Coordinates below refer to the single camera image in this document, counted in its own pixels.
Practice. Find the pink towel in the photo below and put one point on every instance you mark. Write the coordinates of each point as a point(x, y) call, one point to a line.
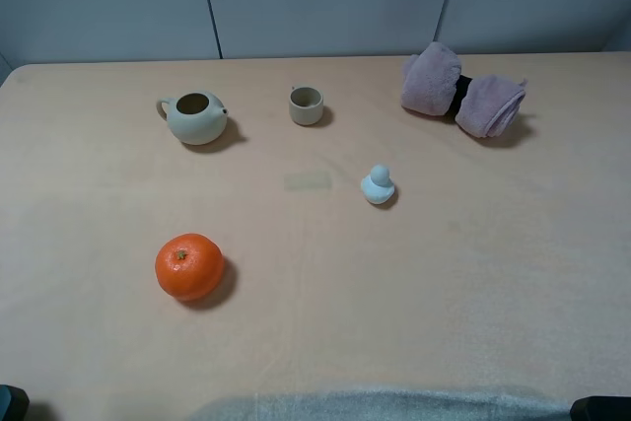
point(433, 85)

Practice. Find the white toy duck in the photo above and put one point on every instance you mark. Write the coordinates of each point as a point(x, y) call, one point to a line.
point(377, 186)

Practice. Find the beige ceramic cup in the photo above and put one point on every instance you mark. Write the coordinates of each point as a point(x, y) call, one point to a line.
point(306, 105)

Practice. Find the beige ceramic teapot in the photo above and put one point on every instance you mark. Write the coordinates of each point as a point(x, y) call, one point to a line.
point(196, 118)

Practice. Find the orange mandarin fruit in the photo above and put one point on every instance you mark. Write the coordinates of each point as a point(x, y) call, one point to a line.
point(189, 267)

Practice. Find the black right base corner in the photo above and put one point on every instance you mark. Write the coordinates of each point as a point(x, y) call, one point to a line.
point(601, 408)

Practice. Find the black base corner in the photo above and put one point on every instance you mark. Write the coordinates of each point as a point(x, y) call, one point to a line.
point(14, 403)
point(601, 408)

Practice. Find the black left base corner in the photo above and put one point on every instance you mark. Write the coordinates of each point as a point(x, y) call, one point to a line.
point(14, 403)

